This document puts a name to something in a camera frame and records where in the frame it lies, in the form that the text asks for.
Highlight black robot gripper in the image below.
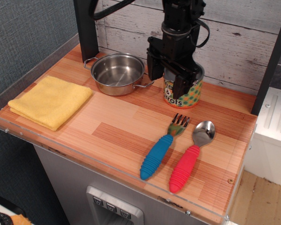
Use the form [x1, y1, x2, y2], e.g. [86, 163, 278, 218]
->
[147, 34, 199, 99]

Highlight peas and carrots toy can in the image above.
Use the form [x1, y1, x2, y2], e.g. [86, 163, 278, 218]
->
[163, 64, 205, 109]

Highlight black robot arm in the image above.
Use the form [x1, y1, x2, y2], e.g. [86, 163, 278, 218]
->
[147, 0, 209, 99]

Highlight small steel pot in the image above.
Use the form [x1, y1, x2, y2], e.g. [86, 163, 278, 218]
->
[84, 53, 154, 96]

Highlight folded yellow cloth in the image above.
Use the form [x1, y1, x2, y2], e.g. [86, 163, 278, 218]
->
[8, 76, 92, 131]

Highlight white toy sink unit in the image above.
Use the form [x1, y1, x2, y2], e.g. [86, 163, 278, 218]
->
[244, 87, 281, 185]

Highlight grey toy fridge cabinet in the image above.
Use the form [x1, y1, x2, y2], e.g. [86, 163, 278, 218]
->
[35, 146, 227, 225]

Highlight silver dispenser button panel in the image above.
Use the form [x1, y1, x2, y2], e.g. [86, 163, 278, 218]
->
[86, 186, 144, 225]

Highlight clear acrylic table guard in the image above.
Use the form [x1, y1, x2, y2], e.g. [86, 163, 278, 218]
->
[0, 46, 257, 225]

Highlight red handled toy spoon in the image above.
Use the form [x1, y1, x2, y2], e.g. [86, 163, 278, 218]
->
[169, 120, 215, 193]

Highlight blue handled toy fork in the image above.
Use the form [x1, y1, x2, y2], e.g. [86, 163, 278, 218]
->
[140, 113, 190, 180]

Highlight black left vertical post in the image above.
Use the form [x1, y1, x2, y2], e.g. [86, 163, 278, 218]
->
[74, 0, 99, 61]

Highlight black vertical post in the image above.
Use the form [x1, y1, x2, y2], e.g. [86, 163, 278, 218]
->
[74, 0, 99, 61]
[251, 28, 281, 116]

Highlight black braided cable sleeve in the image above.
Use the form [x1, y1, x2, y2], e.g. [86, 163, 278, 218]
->
[88, 0, 136, 21]

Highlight black right vertical post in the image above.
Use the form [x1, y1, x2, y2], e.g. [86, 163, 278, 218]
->
[251, 28, 281, 116]

